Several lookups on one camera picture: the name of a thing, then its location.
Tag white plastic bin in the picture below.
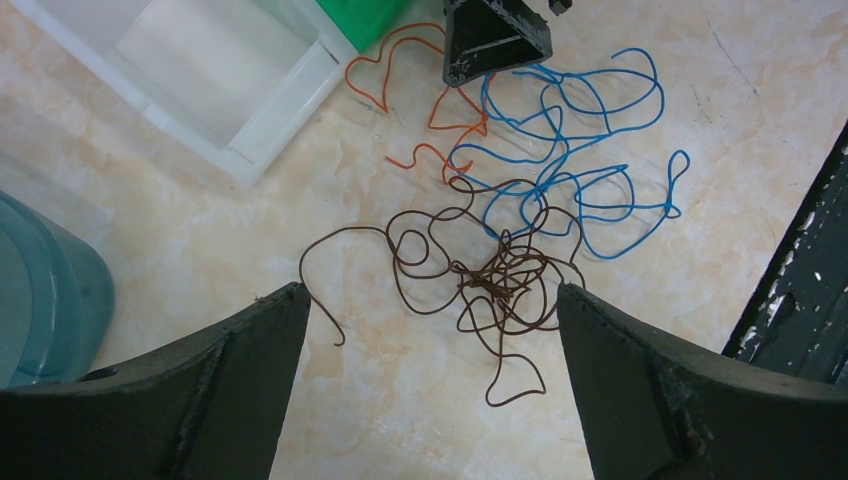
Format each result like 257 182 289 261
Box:
17 0 356 184

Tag teal transparent plastic tray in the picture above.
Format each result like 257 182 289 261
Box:
1 193 115 388

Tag blue cable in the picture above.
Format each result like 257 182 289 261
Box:
447 47 692 261

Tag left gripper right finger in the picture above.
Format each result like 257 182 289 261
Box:
557 283 847 479

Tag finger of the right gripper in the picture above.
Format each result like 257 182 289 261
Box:
442 0 553 87

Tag green plastic bin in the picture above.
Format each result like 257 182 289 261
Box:
317 0 411 53

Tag brown cable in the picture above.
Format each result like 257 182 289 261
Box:
298 175 588 409

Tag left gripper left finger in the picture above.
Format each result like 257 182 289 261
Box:
1 283 311 479

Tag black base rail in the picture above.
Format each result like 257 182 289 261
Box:
722 132 847 386

